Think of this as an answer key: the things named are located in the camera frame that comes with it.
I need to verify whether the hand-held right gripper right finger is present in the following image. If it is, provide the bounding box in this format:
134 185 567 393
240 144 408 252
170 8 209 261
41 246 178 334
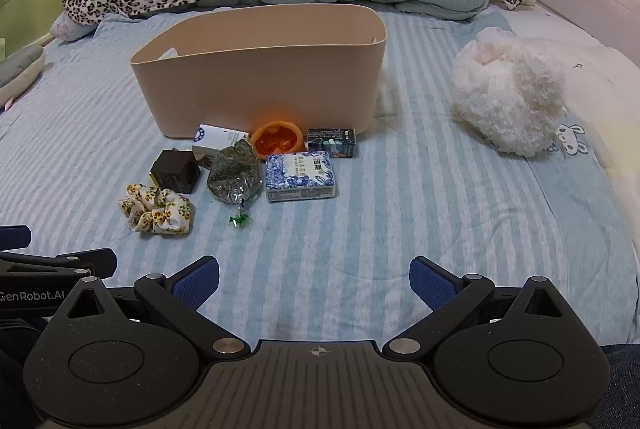
382 255 588 356

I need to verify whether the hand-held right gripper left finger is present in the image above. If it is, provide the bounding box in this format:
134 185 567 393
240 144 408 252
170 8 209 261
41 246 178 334
47 255 252 356

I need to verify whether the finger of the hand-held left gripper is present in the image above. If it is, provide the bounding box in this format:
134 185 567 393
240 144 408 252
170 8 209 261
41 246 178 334
0 224 32 251
0 247 119 279

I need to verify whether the person's jeans leg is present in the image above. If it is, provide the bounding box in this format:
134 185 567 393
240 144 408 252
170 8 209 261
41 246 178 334
0 316 48 429
584 343 640 429

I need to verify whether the floral fabric scrunchie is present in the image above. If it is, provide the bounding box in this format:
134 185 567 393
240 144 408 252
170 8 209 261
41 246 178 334
117 182 194 235

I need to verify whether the blue striped bed sheet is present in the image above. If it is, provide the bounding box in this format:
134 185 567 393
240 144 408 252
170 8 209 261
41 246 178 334
0 3 640 346

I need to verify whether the small black box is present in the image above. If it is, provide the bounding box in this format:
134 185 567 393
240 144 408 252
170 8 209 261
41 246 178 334
151 149 203 195

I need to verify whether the clear bag of dried herbs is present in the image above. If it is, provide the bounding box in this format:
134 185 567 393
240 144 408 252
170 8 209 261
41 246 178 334
206 138 265 210

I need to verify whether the blue and white patterned box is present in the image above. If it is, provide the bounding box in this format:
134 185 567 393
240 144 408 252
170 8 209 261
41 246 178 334
264 150 338 203

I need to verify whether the dark printed small box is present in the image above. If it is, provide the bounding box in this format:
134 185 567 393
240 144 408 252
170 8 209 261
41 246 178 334
305 126 357 159

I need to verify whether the grey cushion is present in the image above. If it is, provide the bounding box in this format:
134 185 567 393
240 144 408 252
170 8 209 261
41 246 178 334
0 43 46 111

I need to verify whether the white fluffy plush toy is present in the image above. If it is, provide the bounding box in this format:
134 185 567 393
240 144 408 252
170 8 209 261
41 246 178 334
451 27 569 159

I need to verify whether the beige plastic storage bin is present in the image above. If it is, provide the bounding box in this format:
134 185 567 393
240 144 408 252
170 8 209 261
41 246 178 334
129 2 389 141

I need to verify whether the pink and white pillow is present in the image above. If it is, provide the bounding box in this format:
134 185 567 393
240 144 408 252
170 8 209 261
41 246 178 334
49 11 109 44

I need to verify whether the white quilt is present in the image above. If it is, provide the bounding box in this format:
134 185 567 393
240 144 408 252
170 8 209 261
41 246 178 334
500 9 640 190

